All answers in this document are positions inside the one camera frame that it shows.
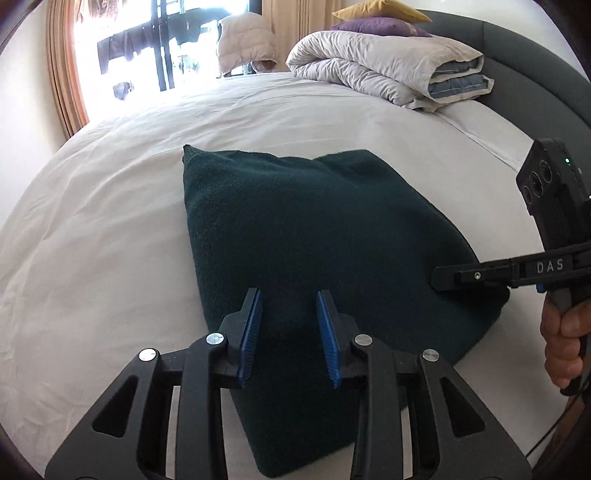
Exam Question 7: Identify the dark hanging garments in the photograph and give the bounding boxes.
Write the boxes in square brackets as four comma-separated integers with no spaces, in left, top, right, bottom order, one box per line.
[97,18,218,63]

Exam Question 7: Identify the tan curtain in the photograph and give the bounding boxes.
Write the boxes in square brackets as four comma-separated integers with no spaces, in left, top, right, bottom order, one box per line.
[46,0,90,139]
[261,0,345,31]

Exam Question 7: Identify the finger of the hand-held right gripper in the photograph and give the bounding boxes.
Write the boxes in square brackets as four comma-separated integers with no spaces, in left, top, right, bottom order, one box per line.
[430,259,512,292]

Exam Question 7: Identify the folded beige duvet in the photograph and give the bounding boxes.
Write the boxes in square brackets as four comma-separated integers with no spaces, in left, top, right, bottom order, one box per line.
[286,31,495,112]

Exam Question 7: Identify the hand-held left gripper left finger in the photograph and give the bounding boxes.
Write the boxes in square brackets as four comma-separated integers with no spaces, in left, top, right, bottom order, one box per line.
[45,287,264,480]

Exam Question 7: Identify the white puffer vest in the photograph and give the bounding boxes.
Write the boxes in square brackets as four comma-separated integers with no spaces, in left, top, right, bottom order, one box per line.
[217,11,280,77]

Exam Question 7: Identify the person's right hand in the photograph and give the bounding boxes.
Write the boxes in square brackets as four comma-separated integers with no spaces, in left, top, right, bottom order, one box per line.
[540,295,591,391]

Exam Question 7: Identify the bed with white sheet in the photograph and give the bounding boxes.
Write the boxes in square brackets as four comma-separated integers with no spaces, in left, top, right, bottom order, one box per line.
[0,71,568,480]

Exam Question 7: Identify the purple pillow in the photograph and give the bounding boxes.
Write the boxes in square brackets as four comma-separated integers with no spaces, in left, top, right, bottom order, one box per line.
[330,17,432,38]

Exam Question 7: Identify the black cable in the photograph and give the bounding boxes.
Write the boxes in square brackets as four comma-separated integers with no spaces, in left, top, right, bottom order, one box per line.
[529,394,583,462]

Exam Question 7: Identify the dark green knit sweater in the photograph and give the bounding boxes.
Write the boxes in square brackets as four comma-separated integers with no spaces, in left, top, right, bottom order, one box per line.
[182,144,511,478]

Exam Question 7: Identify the dark grey upholstered headboard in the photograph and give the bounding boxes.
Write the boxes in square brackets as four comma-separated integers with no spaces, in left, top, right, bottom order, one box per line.
[416,9,591,185]

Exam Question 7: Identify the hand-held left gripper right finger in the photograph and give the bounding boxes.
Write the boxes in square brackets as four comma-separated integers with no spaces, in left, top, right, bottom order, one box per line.
[315,289,533,480]

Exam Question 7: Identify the yellow pillow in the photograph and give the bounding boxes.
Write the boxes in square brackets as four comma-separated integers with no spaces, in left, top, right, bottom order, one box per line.
[332,0,432,24]

